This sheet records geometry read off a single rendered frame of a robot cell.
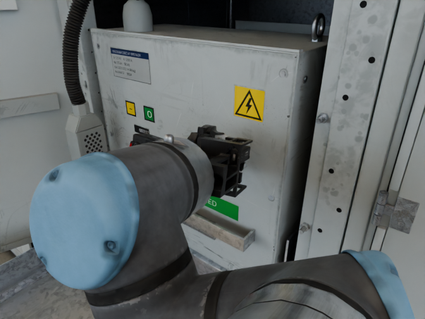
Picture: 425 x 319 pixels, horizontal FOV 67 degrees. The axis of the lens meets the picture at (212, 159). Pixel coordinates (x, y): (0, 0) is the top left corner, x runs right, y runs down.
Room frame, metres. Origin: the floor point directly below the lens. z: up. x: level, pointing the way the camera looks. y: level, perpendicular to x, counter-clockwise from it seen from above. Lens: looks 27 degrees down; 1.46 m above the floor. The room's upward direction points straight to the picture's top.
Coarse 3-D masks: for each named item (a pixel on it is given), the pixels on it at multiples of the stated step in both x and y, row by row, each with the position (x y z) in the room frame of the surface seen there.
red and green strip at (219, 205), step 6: (210, 198) 0.55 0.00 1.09; (216, 198) 0.54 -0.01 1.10; (210, 204) 0.55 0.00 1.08; (216, 204) 0.54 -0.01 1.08; (222, 204) 0.53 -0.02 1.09; (228, 204) 0.52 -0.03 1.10; (234, 204) 0.51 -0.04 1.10; (216, 210) 0.54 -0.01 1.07; (222, 210) 0.53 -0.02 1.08; (228, 210) 0.52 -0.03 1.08; (234, 210) 0.51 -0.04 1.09; (228, 216) 0.52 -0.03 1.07; (234, 216) 0.51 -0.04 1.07
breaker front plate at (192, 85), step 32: (96, 32) 0.74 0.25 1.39; (160, 64) 0.62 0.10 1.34; (192, 64) 0.57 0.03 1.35; (224, 64) 0.53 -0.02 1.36; (256, 64) 0.49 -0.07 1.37; (288, 64) 0.46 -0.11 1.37; (128, 96) 0.69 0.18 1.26; (160, 96) 0.63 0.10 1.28; (192, 96) 0.57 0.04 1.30; (224, 96) 0.53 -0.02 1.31; (288, 96) 0.46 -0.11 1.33; (128, 128) 0.70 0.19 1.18; (160, 128) 0.63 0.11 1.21; (192, 128) 0.57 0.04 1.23; (224, 128) 0.53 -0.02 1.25; (256, 128) 0.49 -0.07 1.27; (256, 160) 0.49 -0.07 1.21; (256, 192) 0.48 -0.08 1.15; (224, 224) 0.53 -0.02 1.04; (256, 224) 0.48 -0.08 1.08; (224, 256) 0.52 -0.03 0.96; (256, 256) 0.48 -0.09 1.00
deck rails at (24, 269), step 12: (24, 252) 0.58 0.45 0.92; (12, 264) 0.56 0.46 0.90; (24, 264) 0.57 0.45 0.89; (36, 264) 0.59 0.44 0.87; (0, 276) 0.53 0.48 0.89; (12, 276) 0.55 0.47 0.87; (24, 276) 0.57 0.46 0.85; (36, 276) 0.57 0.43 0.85; (0, 288) 0.53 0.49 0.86; (12, 288) 0.53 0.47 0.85; (24, 288) 0.53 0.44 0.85; (0, 300) 0.50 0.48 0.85
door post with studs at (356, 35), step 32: (352, 0) 0.42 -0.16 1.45; (384, 0) 0.40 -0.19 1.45; (352, 32) 0.42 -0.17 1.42; (384, 32) 0.40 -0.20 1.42; (352, 64) 0.41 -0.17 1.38; (320, 96) 0.44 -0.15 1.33; (352, 96) 0.41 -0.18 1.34; (320, 128) 0.43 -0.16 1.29; (352, 128) 0.40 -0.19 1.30; (320, 160) 0.43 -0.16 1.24; (352, 160) 0.40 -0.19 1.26; (320, 192) 0.42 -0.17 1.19; (320, 224) 0.41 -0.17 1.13; (320, 256) 0.41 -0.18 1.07
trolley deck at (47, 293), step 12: (48, 276) 0.57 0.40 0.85; (36, 288) 0.54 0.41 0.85; (48, 288) 0.54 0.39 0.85; (60, 288) 0.54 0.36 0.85; (72, 288) 0.54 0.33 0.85; (12, 300) 0.50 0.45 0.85; (24, 300) 0.50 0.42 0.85; (36, 300) 0.50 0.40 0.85; (48, 300) 0.50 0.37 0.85; (60, 300) 0.50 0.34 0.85; (72, 300) 0.50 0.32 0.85; (84, 300) 0.50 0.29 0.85; (0, 312) 0.47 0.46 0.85; (12, 312) 0.47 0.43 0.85; (24, 312) 0.47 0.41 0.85; (36, 312) 0.47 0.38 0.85; (48, 312) 0.47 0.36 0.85; (60, 312) 0.47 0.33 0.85; (72, 312) 0.47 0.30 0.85; (84, 312) 0.47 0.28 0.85
